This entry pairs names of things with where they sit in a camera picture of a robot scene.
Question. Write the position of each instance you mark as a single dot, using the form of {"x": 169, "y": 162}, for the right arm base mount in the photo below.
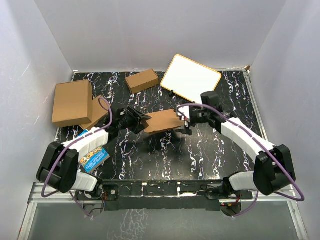
{"x": 224, "y": 190}

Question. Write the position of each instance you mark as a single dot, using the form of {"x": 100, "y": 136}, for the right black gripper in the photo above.
{"x": 186, "y": 131}

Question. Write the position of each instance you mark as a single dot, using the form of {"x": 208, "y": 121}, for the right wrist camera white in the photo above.
{"x": 183, "y": 112}

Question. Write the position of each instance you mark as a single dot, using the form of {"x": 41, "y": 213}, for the flat cardboard box under large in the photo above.
{"x": 99, "y": 111}

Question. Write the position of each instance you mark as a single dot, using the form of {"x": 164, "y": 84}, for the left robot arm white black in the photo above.
{"x": 59, "y": 167}

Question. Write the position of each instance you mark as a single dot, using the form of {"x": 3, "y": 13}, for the large closed cardboard box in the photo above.
{"x": 73, "y": 104}

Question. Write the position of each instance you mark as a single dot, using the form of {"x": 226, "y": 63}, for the colourful children's book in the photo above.
{"x": 93, "y": 160}

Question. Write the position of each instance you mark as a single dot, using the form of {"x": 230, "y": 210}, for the small cardboard box at back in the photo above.
{"x": 142, "y": 81}

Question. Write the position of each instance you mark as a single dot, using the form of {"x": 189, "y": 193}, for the white board orange rim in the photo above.
{"x": 189, "y": 79}

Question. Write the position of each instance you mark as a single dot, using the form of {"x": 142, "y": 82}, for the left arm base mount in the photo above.
{"x": 102, "y": 193}

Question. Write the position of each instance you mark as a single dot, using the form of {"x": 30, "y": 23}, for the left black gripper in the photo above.
{"x": 136, "y": 126}

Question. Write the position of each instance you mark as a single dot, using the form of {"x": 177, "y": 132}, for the aluminium frame rail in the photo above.
{"x": 161, "y": 210}

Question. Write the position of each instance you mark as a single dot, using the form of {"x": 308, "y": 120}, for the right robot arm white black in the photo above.
{"x": 273, "y": 165}

